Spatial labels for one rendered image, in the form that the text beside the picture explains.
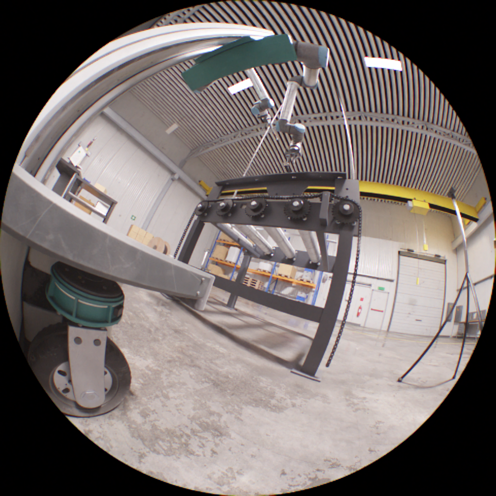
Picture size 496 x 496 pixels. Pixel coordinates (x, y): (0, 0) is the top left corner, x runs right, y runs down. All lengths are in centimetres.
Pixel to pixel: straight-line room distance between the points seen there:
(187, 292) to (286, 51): 97
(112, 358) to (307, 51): 128
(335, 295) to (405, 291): 1025
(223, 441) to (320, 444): 22
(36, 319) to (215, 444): 39
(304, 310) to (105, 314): 76
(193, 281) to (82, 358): 17
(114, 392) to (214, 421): 22
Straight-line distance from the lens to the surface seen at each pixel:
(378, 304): 1022
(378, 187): 873
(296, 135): 141
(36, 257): 33
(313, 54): 110
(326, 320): 78
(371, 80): 850
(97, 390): 28
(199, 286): 16
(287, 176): 123
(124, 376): 30
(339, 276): 80
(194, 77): 117
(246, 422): 46
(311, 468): 43
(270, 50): 96
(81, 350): 22
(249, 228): 148
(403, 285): 1094
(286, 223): 99
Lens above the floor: 32
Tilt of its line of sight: 14 degrees up
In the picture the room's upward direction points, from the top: 20 degrees clockwise
